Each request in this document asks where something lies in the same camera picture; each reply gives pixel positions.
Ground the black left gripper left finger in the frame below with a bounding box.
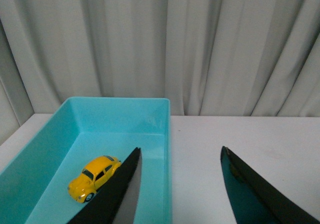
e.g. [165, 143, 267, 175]
[69, 147, 142, 223]

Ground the grey pleated curtain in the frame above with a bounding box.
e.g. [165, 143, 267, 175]
[0, 0, 320, 142]

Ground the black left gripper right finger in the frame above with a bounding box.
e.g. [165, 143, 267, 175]
[220, 146, 320, 223]

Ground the turquoise plastic storage bin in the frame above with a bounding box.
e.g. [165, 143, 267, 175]
[0, 97, 172, 223]

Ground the yellow beetle toy car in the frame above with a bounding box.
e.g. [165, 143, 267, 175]
[67, 155, 122, 203]

